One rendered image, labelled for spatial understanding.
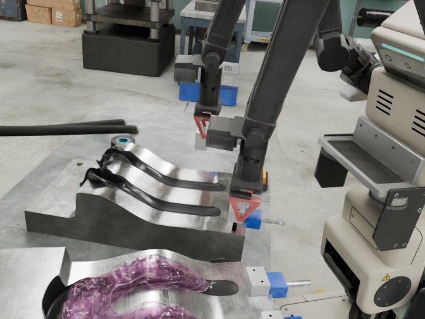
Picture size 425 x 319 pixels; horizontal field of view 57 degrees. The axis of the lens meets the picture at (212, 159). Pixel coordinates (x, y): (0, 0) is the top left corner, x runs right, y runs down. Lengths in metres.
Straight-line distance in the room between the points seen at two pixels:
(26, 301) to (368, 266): 0.74
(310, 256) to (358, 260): 1.24
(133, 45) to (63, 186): 3.87
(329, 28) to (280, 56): 0.40
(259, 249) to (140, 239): 0.28
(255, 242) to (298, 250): 1.32
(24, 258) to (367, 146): 0.77
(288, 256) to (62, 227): 1.50
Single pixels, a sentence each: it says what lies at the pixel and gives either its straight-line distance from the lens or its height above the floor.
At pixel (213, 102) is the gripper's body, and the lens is 1.08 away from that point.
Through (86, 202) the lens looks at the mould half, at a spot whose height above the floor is 0.91.
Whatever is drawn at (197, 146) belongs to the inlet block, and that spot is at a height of 0.92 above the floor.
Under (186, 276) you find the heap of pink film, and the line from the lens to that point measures 0.74.
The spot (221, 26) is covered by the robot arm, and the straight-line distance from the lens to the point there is 0.98.
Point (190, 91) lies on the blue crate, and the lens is 4.13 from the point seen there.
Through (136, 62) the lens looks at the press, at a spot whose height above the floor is 0.15.
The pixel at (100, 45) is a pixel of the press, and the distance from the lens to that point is 4.95.
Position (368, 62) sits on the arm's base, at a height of 1.21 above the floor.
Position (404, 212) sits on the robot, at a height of 0.99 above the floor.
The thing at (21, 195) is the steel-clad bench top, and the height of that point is 0.80.
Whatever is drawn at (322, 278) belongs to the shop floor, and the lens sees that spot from 2.18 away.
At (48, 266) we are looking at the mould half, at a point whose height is 0.91.
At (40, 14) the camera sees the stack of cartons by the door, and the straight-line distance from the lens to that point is 7.66.
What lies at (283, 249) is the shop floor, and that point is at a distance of 2.28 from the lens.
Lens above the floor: 1.42
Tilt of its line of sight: 28 degrees down
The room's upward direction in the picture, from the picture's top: 7 degrees clockwise
